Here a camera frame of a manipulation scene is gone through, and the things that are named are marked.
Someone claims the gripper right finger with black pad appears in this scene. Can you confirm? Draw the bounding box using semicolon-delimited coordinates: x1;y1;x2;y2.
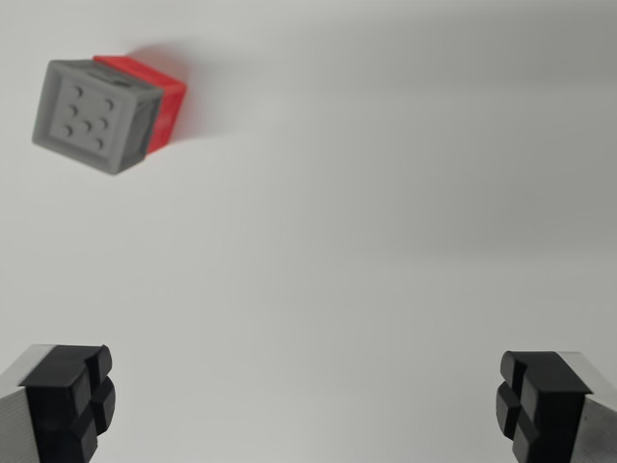
495;350;617;463

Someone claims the grey dice cube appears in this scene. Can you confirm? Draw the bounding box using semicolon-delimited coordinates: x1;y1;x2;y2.
31;59;165;177

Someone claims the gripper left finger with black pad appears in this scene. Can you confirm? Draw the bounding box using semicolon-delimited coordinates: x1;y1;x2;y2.
0;343;118;463

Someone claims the red dice cube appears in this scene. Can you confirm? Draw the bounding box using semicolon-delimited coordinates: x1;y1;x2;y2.
92;54;188;156

